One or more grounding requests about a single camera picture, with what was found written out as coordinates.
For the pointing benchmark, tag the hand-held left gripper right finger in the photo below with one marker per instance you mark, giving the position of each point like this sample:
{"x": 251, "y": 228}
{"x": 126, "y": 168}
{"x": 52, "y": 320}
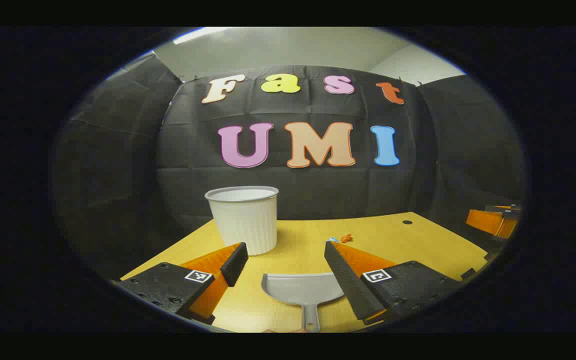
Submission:
{"x": 345, "y": 280}

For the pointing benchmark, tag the yellow wooden desktop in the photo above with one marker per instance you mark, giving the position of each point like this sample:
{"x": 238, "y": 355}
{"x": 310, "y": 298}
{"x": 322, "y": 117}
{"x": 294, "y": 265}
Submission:
{"x": 298, "y": 245}

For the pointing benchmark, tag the orange paper scrap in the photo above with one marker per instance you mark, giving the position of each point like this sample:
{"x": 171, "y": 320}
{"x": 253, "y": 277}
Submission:
{"x": 346, "y": 238}

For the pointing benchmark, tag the grey plastic dustpan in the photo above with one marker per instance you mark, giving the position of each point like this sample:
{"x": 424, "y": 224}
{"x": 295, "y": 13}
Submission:
{"x": 300, "y": 290}

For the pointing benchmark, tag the white ribbed garbage bin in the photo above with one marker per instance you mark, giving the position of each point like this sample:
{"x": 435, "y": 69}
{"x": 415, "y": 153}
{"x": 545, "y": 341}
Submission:
{"x": 243, "y": 220}

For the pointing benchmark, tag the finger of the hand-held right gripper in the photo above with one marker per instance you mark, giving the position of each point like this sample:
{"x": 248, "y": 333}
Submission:
{"x": 483, "y": 222}
{"x": 505, "y": 212}

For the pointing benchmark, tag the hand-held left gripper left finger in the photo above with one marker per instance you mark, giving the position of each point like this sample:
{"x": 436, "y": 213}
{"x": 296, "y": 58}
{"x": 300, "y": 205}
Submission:
{"x": 235, "y": 265}

